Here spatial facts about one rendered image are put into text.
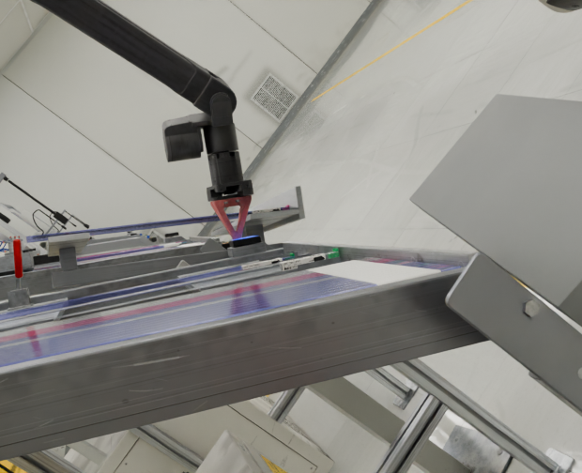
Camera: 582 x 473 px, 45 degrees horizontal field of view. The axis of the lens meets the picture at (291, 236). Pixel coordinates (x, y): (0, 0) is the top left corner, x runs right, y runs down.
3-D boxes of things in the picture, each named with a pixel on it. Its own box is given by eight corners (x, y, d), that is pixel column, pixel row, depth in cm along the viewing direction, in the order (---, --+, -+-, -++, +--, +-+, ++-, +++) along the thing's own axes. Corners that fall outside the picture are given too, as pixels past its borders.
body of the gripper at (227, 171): (216, 195, 120) (209, 152, 119) (207, 197, 130) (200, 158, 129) (253, 190, 121) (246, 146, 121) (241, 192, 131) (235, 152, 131)
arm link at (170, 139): (231, 93, 117) (221, 81, 125) (161, 101, 115) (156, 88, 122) (237, 160, 123) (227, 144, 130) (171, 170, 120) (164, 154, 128)
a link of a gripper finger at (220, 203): (221, 242, 123) (211, 189, 122) (214, 241, 130) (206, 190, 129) (258, 236, 125) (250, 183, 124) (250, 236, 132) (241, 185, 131)
